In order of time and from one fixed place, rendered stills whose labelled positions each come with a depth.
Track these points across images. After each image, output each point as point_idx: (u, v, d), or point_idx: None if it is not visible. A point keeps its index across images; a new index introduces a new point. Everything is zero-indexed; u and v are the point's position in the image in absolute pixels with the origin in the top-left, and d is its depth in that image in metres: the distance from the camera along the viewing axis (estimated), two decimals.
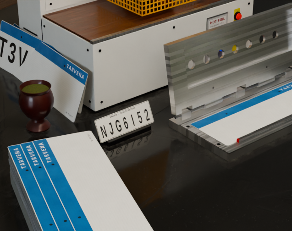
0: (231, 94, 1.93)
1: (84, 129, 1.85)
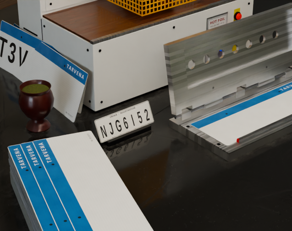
0: (231, 94, 1.93)
1: (84, 129, 1.85)
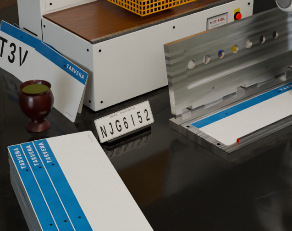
0: (231, 94, 1.93)
1: (84, 129, 1.85)
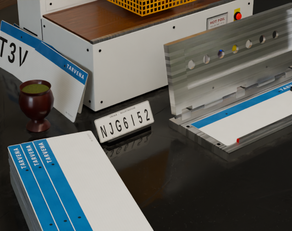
0: (231, 94, 1.93)
1: (84, 129, 1.85)
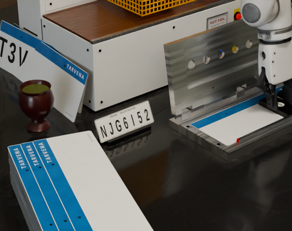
0: (231, 94, 1.93)
1: (84, 129, 1.85)
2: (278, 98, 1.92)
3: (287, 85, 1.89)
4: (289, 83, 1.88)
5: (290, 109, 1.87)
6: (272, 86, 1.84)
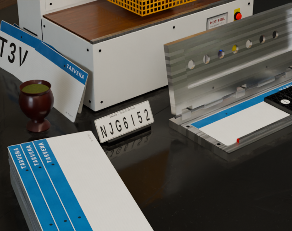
0: (231, 94, 1.93)
1: (84, 129, 1.85)
2: (284, 96, 1.93)
3: None
4: None
5: None
6: None
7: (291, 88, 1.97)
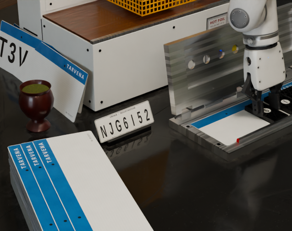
0: (231, 94, 1.93)
1: (84, 129, 1.85)
2: (284, 96, 1.93)
3: (273, 91, 1.86)
4: (276, 89, 1.85)
5: None
6: (257, 92, 1.81)
7: (291, 88, 1.97)
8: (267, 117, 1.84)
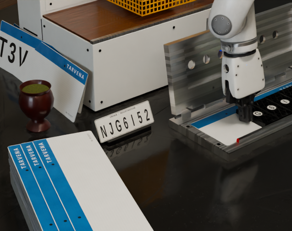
0: None
1: (84, 129, 1.85)
2: (283, 96, 1.93)
3: (245, 102, 1.81)
4: (249, 99, 1.80)
5: None
6: (241, 100, 1.79)
7: (291, 88, 1.97)
8: (272, 113, 1.85)
